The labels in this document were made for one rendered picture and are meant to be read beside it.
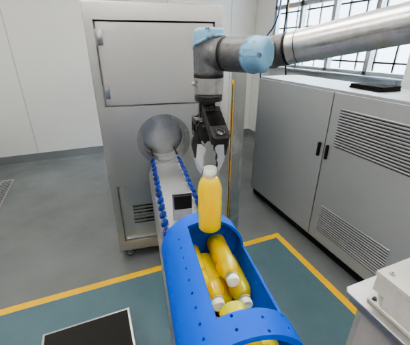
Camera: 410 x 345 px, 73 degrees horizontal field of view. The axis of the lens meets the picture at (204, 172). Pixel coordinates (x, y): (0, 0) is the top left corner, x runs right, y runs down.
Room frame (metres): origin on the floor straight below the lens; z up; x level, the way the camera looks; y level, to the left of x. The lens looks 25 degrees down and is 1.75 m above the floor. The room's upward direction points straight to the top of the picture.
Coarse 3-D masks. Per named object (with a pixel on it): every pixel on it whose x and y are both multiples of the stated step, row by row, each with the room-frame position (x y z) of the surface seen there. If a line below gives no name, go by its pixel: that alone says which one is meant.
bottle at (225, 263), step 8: (208, 240) 0.79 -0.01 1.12; (216, 240) 0.77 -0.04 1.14; (224, 240) 0.78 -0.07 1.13; (208, 248) 0.77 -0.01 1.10; (216, 248) 0.73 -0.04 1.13; (224, 248) 0.73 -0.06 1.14; (216, 256) 0.71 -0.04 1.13; (224, 256) 0.69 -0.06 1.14; (232, 256) 0.70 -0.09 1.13; (216, 264) 0.68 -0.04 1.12; (224, 264) 0.66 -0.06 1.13; (232, 264) 0.66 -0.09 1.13; (224, 272) 0.64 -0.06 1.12; (232, 272) 0.64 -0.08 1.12
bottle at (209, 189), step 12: (204, 180) 0.69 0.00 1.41; (216, 180) 0.69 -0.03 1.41; (204, 192) 0.68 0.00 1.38; (216, 192) 0.68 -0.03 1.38; (204, 204) 0.68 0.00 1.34; (216, 204) 0.68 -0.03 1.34; (204, 216) 0.67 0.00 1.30; (216, 216) 0.68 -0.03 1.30; (204, 228) 0.67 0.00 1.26; (216, 228) 0.68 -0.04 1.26
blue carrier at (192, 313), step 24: (192, 216) 0.78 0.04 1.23; (168, 240) 0.73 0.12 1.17; (192, 240) 0.79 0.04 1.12; (240, 240) 0.78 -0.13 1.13; (168, 264) 0.65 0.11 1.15; (192, 264) 0.58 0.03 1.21; (240, 264) 0.76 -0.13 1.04; (168, 288) 0.58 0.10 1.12; (192, 288) 0.50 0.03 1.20; (264, 288) 0.59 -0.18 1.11; (192, 312) 0.44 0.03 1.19; (240, 312) 0.41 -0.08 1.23; (264, 312) 0.42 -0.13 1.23; (192, 336) 0.39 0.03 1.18; (216, 336) 0.37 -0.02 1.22; (240, 336) 0.36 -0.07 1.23; (264, 336) 0.36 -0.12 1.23; (288, 336) 0.38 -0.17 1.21
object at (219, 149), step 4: (220, 144) 0.71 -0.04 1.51; (216, 148) 0.71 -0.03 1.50; (220, 148) 0.71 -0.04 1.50; (216, 152) 0.71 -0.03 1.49; (220, 152) 0.71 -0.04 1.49; (224, 152) 0.71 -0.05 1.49; (216, 156) 0.71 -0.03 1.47; (220, 156) 0.71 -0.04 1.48; (224, 156) 0.71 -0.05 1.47; (216, 160) 0.71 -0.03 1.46; (220, 160) 0.71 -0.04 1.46; (216, 164) 0.71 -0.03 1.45; (220, 164) 0.71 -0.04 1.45
